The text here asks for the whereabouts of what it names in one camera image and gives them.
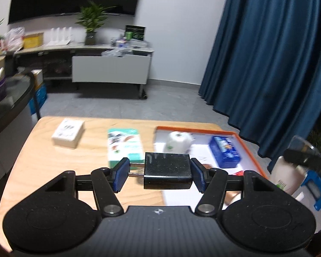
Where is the white plug-in device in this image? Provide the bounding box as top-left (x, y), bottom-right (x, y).
top-left (164, 131), bottom-right (194, 154)

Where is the blue card box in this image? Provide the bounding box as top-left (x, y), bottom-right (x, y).
top-left (209, 136), bottom-right (241, 169)

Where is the orange shallow tray box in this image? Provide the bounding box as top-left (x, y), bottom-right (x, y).
top-left (153, 126), bottom-right (268, 210)

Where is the clear liquid refill bottle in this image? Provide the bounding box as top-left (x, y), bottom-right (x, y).
top-left (288, 135), bottom-right (320, 155)

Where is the black power adapter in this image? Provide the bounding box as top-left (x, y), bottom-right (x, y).
top-left (129, 152), bottom-right (192, 190)

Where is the blue curtain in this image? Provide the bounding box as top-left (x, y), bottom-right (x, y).
top-left (199, 0), bottom-right (321, 170)

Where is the white wifi router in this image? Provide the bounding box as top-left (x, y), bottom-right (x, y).
top-left (46, 27), bottom-right (72, 46)

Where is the plastic bag on cabinet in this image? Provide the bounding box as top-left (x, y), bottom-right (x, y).
top-left (1, 27), bottom-right (25, 52)

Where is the blue plastic bag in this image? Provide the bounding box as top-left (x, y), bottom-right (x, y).
top-left (29, 84), bottom-right (47, 115)

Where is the white tv cabinet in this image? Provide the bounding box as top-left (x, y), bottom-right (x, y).
top-left (10, 44), bottom-right (154, 99)

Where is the potted green plant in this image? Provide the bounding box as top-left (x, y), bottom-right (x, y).
top-left (76, 0), bottom-right (114, 45)

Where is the black glass side table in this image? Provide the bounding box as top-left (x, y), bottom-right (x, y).
top-left (0, 71), bottom-right (41, 133)

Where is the green bandage box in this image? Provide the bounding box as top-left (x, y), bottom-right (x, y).
top-left (107, 128), bottom-right (145, 168)

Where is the black green display box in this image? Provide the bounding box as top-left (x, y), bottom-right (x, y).
top-left (125, 25), bottom-right (146, 41)

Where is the yellow box on cabinet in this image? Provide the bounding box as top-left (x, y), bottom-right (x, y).
top-left (23, 33), bottom-right (44, 49)

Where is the white product box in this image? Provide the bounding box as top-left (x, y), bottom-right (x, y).
top-left (51, 118), bottom-right (85, 149)

